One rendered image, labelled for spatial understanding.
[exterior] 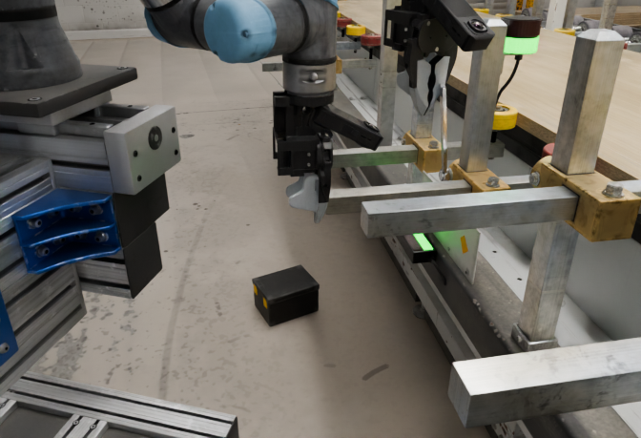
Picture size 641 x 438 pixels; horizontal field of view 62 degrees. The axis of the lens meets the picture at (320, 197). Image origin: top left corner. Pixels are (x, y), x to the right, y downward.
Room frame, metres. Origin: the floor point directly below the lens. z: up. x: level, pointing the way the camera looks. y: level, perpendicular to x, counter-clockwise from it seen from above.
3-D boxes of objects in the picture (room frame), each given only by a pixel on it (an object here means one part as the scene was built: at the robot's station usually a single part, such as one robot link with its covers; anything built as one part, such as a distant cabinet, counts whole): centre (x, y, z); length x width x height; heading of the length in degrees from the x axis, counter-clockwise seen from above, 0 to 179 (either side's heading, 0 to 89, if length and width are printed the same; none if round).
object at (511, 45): (0.85, -0.31, 1.08); 0.06 x 0.06 x 0.02
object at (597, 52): (0.59, -0.30, 0.89); 0.04 x 0.04 x 0.48; 10
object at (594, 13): (8.35, -4.09, 0.23); 2.41 x 0.77 x 0.17; 107
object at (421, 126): (1.08, -0.22, 0.92); 0.04 x 0.04 x 0.48; 10
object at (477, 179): (0.82, -0.27, 0.85); 0.14 x 0.06 x 0.05; 10
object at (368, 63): (2.02, 0.00, 0.80); 0.44 x 0.03 x 0.04; 100
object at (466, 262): (0.86, -0.23, 0.75); 0.26 x 0.01 x 0.10; 10
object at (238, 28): (0.68, 0.09, 1.12); 0.11 x 0.11 x 0.08; 52
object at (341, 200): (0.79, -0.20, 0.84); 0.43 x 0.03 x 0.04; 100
